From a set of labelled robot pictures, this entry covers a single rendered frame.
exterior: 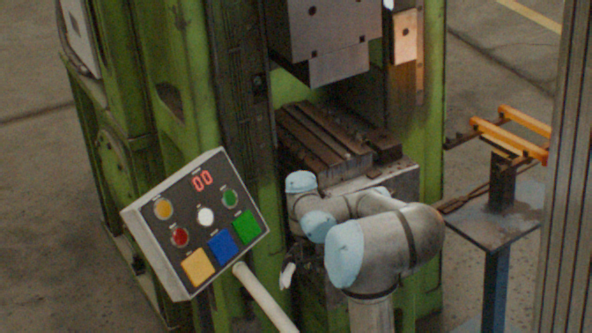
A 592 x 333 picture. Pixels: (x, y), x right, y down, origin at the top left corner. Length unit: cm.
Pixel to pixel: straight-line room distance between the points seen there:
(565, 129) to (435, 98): 164
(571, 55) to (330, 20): 121
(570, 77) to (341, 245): 52
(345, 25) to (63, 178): 259
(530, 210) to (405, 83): 58
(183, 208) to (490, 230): 103
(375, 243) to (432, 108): 145
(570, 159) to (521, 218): 150
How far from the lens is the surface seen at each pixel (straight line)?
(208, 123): 247
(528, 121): 277
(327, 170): 258
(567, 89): 128
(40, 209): 447
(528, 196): 290
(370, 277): 154
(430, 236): 156
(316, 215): 190
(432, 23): 278
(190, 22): 233
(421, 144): 296
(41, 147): 501
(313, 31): 235
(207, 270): 222
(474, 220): 277
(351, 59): 245
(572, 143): 129
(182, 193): 222
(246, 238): 231
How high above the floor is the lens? 239
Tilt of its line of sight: 33 degrees down
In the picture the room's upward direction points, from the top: 5 degrees counter-clockwise
